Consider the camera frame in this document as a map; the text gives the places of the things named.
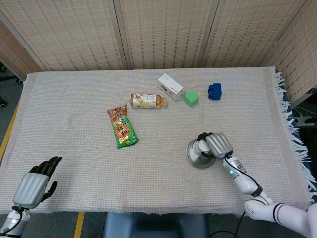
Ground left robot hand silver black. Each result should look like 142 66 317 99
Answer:
11 155 63 211

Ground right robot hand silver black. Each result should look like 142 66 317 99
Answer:
197 132 234 160

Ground white paper cup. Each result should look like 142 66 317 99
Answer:
193 138 211 155

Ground shallow silver metal plate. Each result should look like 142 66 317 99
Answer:
186 138 218 170

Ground blue building block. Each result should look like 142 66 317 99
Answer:
207 83 222 102

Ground green cube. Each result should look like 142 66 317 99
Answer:
184 90 201 108

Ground white stapler box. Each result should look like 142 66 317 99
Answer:
158 73 185 102

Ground white power strip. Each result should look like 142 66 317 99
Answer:
294 115 314 128

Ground tea bottle with yellow label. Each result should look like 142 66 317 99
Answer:
130 93 169 110

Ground beige woven tablecloth with fringe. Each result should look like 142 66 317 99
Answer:
0 65 317 219

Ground green orange snack packet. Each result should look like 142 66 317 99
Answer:
106 104 140 150

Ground woven bamboo screen panel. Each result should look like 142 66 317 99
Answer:
0 0 128 72
264 0 317 106
0 19 43 75
113 0 220 70
202 0 313 69

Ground black office chair base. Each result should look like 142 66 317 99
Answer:
0 60 25 109

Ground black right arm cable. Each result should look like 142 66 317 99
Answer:
224 153 264 238

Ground black floor cable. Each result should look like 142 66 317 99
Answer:
209 230 239 238

